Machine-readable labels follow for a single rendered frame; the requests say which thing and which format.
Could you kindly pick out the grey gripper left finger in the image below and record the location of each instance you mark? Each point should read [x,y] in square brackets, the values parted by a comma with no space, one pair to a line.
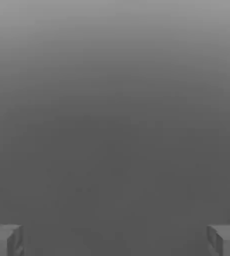
[1,242]

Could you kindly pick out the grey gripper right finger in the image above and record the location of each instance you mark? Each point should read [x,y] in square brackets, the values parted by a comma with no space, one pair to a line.
[227,242]

